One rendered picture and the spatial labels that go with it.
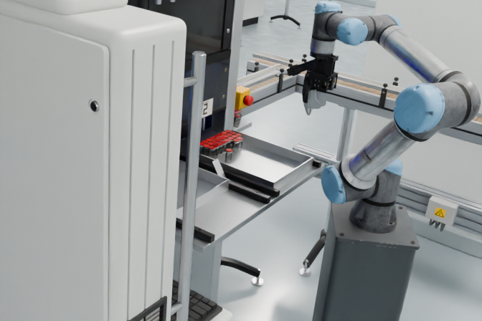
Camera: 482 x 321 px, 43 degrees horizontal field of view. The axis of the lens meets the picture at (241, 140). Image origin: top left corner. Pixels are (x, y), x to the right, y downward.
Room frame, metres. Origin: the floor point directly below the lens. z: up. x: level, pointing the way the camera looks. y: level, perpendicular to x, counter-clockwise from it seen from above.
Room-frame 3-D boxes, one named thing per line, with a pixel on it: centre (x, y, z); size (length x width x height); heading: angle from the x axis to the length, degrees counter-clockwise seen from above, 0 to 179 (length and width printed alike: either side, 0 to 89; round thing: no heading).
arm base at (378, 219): (1.75, -0.45, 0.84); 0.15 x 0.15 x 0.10
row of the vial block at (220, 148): (1.96, 0.05, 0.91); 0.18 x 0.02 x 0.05; 148
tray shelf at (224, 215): (1.78, 0.09, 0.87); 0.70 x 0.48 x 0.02; 148
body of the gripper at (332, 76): (1.87, -0.23, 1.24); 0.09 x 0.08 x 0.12; 58
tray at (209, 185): (1.67, 0.24, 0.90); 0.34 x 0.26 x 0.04; 58
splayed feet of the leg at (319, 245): (2.74, -0.49, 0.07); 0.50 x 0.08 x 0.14; 148
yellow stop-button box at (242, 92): (2.24, 0.03, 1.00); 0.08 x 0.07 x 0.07; 58
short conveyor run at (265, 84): (2.56, 0.00, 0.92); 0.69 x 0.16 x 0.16; 148
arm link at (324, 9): (1.87, -0.22, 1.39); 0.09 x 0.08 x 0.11; 30
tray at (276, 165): (1.90, -0.04, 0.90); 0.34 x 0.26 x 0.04; 58
